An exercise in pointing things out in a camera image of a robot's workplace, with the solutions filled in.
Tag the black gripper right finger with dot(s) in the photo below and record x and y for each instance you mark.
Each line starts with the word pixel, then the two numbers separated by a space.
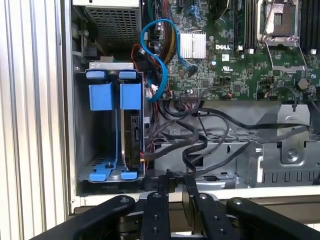
pixel 212 220

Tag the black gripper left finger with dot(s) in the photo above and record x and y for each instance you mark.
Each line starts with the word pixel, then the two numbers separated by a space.
pixel 156 215

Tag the hard disk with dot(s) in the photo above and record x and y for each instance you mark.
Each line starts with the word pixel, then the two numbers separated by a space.
pixel 130 96

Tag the metal disk bay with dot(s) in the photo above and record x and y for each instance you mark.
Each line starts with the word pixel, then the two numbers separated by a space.
pixel 85 140

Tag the empty blue disk carrier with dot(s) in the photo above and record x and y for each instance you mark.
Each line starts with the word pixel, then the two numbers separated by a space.
pixel 100 96

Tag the black RAM slot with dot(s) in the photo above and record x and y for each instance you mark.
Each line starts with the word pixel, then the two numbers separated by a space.
pixel 240 22
pixel 316 22
pixel 251 22
pixel 305 22

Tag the gray metal drive cage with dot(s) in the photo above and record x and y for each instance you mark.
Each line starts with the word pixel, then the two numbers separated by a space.
pixel 287 160

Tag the open black PC case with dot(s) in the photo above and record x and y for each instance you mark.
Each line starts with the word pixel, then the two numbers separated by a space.
pixel 68 112

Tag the green motherboard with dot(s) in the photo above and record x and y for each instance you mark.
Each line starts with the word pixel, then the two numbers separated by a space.
pixel 237 75

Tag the round coin battery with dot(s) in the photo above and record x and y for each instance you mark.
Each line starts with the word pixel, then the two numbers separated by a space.
pixel 303 84

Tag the metal socket cover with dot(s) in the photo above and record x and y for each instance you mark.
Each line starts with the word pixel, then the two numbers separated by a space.
pixel 287 69

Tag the silver finned heatsink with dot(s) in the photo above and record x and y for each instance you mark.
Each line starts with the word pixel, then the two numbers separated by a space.
pixel 192 45

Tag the silver power supply box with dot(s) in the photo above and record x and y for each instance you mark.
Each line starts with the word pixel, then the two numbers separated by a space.
pixel 112 25

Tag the thin metal locking lever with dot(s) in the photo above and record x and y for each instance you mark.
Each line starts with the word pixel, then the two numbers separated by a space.
pixel 268 18

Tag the CPU socket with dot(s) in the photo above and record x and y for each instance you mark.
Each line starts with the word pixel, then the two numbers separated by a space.
pixel 280 17

